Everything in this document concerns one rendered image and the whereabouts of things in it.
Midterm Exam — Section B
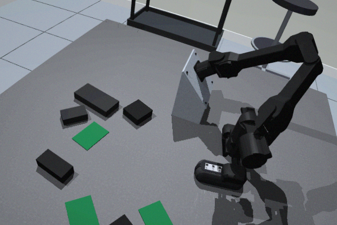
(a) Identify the dark grey switch controller unit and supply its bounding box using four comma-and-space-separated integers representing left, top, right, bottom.
194, 159, 243, 190

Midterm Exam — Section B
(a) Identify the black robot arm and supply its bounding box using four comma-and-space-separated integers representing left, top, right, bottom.
194, 32, 323, 169

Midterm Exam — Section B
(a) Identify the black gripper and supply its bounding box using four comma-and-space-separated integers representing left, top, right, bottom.
221, 123, 247, 185

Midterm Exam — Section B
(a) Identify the green rectangular block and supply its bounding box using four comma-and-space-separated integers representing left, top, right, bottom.
65, 195, 99, 225

